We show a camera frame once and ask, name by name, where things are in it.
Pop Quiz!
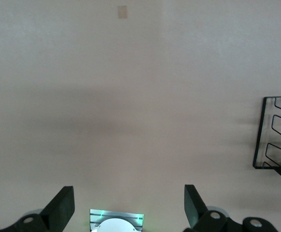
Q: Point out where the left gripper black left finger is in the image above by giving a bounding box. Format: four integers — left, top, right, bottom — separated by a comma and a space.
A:
0, 185, 75, 232

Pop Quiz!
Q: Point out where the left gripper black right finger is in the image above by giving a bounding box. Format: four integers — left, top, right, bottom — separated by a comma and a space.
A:
183, 184, 279, 232

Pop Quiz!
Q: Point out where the brown table cover sheet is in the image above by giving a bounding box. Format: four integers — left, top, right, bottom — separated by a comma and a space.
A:
0, 0, 281, 232

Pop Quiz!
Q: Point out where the brown square tape patch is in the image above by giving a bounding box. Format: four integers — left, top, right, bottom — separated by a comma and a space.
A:
117, 5, 128, 19

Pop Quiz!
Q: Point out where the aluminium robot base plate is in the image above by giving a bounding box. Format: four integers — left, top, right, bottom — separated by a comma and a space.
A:
89, 209, 145, 232

